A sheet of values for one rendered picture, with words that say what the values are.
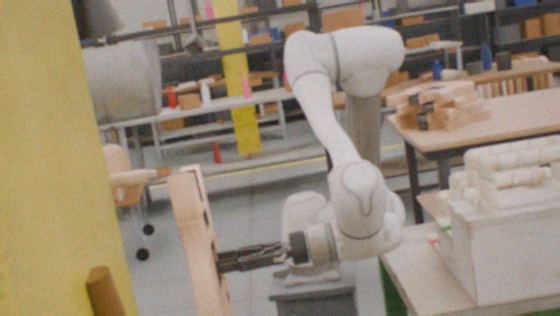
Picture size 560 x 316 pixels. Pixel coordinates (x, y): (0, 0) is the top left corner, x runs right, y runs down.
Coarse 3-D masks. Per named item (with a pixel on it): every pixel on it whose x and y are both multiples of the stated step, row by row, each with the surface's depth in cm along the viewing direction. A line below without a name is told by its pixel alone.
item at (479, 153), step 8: (552, 136) 141; (504, 144) 141; (512, 144) 140; (520, 144) 140; (528, 144) 140; (536, 144) 140; (544, 144) 140; (552, 144) 139; (472, 152) 140; (480, 152) 140; (488, 152) 140; (496, 152) 140; (504, 152) 140
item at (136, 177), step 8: (144, 168) 152; (112, 176) 151; (120, 176) 151; (128, 176) 150; (136, 176) 150; (144, 176) 150; (112, 184) 151; (120, 184) 151; (128, 184) 151; (136, 184) 151
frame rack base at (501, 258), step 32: (512, 192) 146; (544, 192) 143; (480, 224) 133; (512, 224) 133; (544, 224) 133; (480, 256) 134; (512, 256) 134; (544, 256) 134; (480, 288) 135; (512, 288) 135; (544, 288) 135
